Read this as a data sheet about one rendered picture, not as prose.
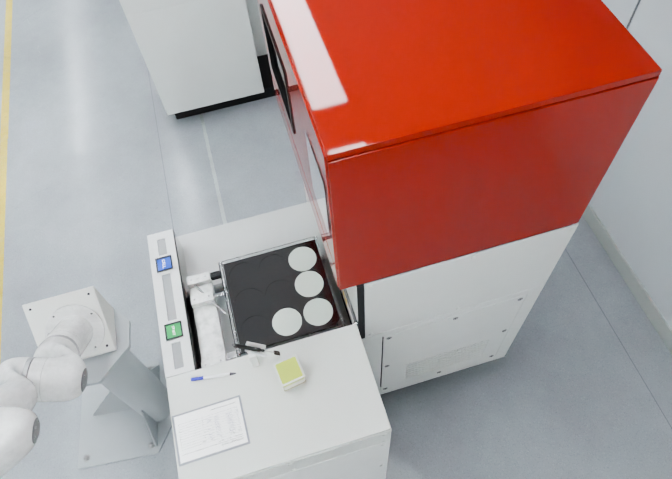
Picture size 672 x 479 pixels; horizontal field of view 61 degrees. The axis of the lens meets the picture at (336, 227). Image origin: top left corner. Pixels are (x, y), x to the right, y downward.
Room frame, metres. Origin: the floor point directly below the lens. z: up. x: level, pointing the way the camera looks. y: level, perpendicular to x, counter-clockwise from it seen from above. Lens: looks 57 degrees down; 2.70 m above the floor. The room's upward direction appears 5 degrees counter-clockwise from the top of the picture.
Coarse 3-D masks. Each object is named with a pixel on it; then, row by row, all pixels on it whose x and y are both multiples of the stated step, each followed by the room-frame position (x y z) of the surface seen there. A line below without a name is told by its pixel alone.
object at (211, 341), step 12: (192, 288) 0.96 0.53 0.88; (204, 288) 0.96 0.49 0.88; (204, 312) 0.86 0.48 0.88; (216, 312) 0.86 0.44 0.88; (204, 324) 0.82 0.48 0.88; (216, 324) 0.82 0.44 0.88; (204, 336) 0.78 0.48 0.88; (216, 336) 0.77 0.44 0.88; (204, 348) 0.73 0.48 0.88; (216, 348) 0.73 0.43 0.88
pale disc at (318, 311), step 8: (312, 304) 0.85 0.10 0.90; (320, 304) 0.84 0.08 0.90; (328, 304) 0.84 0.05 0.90; (304, 312) 0.82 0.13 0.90; (312, 312) 0.82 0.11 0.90; (320, 312) 0.81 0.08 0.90; (328, 312) 0.81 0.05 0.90; (312, 320) 0.79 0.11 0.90; (320, 320) 0.79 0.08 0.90; (328, 320) 0.78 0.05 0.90
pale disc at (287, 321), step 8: (280, 312) 0.83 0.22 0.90; (288, 312) 0.83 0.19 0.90; (296, 312) 0.82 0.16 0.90; (272, 320) 0.80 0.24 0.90; (280, 320) 0.80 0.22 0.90; (288, 320) 0.80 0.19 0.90; (296, 320) 0.79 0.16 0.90; (280, 328) 0.77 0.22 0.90; (288, 328) 0.77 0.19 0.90; (296, 328) 0.76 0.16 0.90
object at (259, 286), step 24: (312, 240) 1.10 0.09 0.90; (240, 264) 1.03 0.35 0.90; (264, 264) 1.02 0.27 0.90; (288, 264) 1.01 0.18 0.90; (240, 288) 0.93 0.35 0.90; (264, 288) 0.93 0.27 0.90; (288, 288) 0.92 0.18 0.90; (240, 312) 0.84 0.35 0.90; (264, 312) 0.83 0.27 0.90; (336, 312) 0.81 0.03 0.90; (240, 336) 0.76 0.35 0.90; (264, 336) 0.75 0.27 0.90; (288, 336) 0.74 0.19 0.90
